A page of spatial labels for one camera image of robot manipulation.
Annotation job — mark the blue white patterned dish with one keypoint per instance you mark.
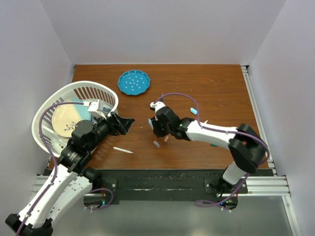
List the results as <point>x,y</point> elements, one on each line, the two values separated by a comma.
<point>106,108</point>

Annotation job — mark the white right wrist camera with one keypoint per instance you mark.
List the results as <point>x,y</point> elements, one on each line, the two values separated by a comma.
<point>155,106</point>

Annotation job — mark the light blue highlighter pen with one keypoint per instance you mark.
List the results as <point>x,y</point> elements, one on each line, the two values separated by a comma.
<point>150,123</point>

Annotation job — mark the light blue pen cap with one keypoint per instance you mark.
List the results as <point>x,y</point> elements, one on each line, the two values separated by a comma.
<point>193,111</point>

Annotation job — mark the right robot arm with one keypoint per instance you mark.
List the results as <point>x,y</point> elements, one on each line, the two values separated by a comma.
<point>245,146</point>

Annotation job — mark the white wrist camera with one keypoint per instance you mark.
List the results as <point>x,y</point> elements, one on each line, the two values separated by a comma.
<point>155,106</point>
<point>95,108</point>

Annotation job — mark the white orange marker pen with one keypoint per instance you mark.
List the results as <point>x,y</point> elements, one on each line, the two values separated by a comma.
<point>123,150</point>

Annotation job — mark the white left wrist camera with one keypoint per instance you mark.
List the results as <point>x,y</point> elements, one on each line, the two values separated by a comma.
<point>95,108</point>

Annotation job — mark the white plastic basket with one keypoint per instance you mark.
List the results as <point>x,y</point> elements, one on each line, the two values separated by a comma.
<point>73,93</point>

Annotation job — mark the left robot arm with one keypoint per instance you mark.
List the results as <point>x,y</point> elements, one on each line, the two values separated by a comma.
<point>70,180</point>

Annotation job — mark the teal dotted plate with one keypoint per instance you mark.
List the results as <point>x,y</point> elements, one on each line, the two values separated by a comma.
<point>134,82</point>

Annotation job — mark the beige blue plate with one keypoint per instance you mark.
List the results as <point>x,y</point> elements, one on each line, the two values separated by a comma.
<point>65,118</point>

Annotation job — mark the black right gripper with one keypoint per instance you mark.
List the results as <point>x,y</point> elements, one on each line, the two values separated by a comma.
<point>156,132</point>

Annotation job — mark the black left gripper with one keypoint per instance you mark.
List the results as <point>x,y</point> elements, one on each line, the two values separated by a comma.
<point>117,125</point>

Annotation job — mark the aluminium table frame rail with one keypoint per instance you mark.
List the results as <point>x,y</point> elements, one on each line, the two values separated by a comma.
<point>274,186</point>

